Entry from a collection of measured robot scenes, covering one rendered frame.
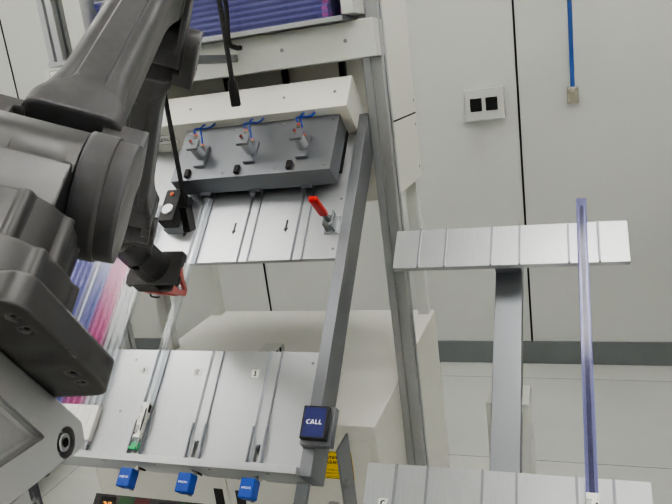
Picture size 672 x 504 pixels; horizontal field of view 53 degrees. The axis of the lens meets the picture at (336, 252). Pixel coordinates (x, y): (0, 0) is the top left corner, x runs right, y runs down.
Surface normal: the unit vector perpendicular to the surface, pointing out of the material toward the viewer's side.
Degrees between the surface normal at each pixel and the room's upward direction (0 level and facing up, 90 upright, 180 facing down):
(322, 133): 43
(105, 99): 36
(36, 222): 65
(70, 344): 90
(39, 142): 48
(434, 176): 90
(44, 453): 90
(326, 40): 90
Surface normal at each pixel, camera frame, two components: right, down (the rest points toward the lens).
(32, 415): 0.98, -0.08
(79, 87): 0.31, -0.72
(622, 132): -0.31, 0.28
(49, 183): 0.31, -0.57
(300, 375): -0.30, -0.52
